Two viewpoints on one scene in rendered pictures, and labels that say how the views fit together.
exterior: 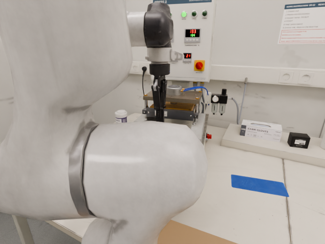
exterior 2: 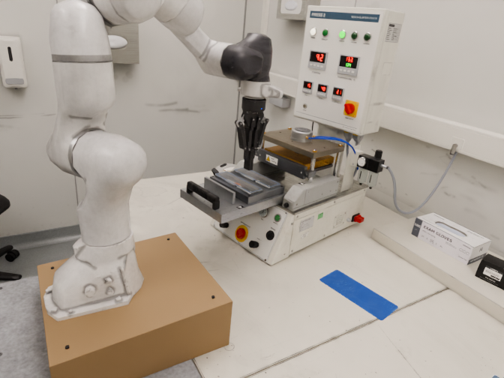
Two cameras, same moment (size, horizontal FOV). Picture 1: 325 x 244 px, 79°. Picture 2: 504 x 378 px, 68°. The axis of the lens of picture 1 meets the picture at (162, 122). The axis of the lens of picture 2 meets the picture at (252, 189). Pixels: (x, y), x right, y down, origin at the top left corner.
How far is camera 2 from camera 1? 0.68 m
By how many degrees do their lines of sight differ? 28
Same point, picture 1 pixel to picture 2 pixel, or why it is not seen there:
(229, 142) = (382, 235)
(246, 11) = (483, 33)
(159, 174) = (97, 157)
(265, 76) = (486, 148)
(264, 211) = (325, 314)
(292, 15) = not seen: outside the picture
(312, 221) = (374, 349)
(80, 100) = (74, 113)
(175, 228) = (190, 260)
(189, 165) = (109, 157)
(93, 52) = (76, 94)
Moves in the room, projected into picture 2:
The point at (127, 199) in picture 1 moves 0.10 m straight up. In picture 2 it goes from (85, 165) to (80, 115)
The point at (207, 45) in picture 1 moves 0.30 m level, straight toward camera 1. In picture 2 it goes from (364, 82) to (314, 86)
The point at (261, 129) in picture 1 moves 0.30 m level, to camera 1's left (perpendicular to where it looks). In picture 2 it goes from (442, 235) to (361, 209)
